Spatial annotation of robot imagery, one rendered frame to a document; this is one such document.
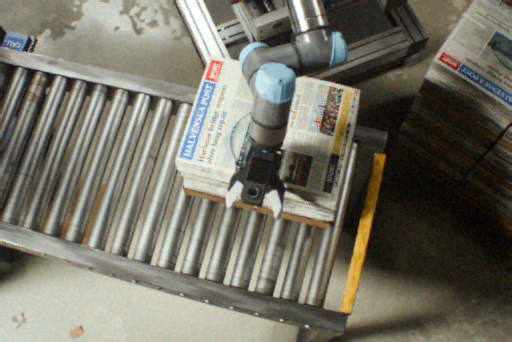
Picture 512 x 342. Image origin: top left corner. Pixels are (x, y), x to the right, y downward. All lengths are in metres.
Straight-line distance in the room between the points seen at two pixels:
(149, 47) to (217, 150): 1.40
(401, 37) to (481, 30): 0.68
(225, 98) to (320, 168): 0.27
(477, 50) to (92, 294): 1.62
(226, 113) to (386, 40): 1.19
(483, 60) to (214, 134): 0.83
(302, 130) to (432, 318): 1.22
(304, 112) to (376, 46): 1.08
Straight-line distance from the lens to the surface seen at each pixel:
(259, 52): 1.33
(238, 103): 1.51
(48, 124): 1.85
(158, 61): 2.77
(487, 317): 2.57
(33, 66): 1.94
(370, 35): 2.59
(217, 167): 1.44
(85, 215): 1.73
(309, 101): 1.52
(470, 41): 1.93
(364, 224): 1.66
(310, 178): 1.44
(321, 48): 1.33
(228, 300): 1.63
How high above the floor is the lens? 2.41
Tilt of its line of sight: 72 degrees down
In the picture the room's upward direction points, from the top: 3 degrees counter-clockwise
